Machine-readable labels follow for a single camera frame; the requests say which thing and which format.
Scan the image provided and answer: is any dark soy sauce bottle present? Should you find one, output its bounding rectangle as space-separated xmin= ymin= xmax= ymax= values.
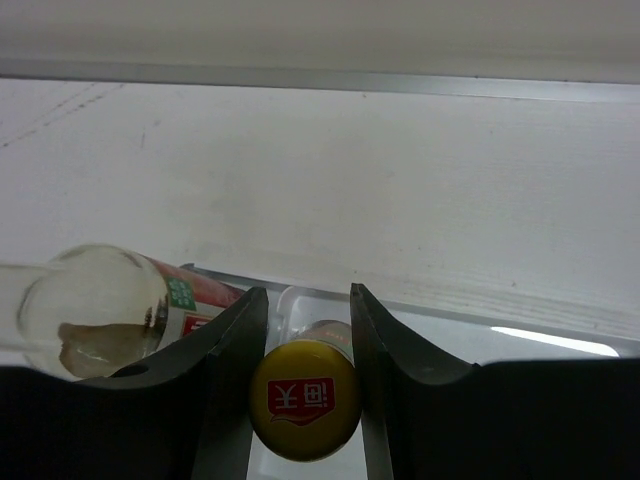
xmin=1 ymin=245 xmax=244 ymax=380

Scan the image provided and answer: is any red chili sauce bottle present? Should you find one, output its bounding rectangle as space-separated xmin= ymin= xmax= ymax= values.
xmin=249 ymin=320 xmax=362 ymax=462

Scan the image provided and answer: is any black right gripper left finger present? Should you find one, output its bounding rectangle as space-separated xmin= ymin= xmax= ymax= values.
xmin=1 ymin=287 xmax=269 ymax=479

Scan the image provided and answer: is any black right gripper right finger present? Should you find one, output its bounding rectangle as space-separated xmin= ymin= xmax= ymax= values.
xmin=350 ymin=284 xmax=639 ymax=479

